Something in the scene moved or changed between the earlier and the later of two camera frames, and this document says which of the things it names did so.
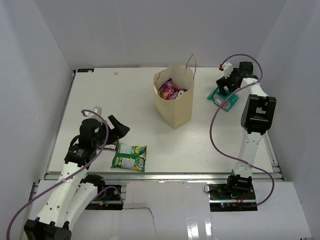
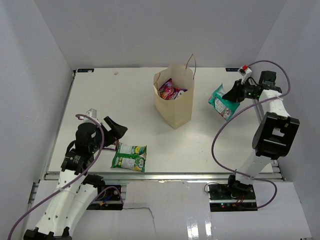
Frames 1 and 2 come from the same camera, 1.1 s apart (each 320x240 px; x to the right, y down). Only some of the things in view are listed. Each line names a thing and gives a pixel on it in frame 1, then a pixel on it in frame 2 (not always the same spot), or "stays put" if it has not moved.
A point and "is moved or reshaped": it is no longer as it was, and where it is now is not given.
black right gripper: [224, 82] → [236, 94]
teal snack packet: [218, 98] is moved or reshaped
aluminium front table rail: [169, 177] stays put
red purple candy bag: [167, 91] stays put
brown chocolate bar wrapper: [110, 146] stays put
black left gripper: [119, 130] stays put
